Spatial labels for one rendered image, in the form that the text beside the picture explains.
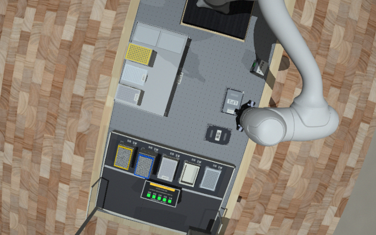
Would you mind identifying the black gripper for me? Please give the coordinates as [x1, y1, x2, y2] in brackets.
[234, 100, 255, 132]

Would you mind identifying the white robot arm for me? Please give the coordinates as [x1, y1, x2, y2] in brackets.
[197, 0, 339, 147]

